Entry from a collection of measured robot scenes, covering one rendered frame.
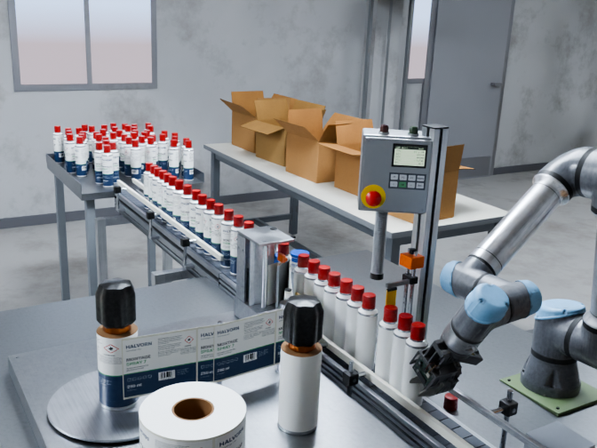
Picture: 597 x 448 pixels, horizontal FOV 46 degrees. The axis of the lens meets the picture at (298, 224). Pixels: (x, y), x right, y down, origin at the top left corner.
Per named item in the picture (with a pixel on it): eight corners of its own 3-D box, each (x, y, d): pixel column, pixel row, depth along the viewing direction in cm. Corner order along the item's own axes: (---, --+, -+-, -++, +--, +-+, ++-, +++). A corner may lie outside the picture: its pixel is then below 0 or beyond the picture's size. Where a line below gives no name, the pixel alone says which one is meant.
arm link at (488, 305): (521, 306, 137) (492, 316, 132) (495, 339, 144) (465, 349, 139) (497, 276, 141) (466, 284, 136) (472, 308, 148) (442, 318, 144)
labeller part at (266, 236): (236, 232, 200) (237, 228, 200) (271, 228, 206) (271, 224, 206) (259, 247, 189) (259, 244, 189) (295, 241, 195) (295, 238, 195)
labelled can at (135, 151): (135, 181, 354) (134, 140, 348) (129, 180, 357) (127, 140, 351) (143, 180, 358) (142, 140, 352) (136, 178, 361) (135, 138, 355)
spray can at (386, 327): (369, 381, 174) (375, 306, 168) (384, 376, 177) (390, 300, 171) (385, 391, 170) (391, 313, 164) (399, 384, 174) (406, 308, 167)
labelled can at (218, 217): (208, 258, 253) (209, 203, 247) (221, 256, 256) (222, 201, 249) (215, 262, 249) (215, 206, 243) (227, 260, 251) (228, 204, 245)
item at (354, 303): (338, 356, 186) (344, 284, 180) (354, 353, 188) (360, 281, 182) (350, 365, 182) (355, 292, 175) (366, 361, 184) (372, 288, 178)
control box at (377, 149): (357, 200, 182) (362, 127, 176) (423, 204, 181) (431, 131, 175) (357, 212, 172) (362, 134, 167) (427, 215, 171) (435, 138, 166)
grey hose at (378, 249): (367, 276, 189) (372, 201, 183) (378, 274, 191) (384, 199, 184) (375, 281, 186) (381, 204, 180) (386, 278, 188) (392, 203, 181)
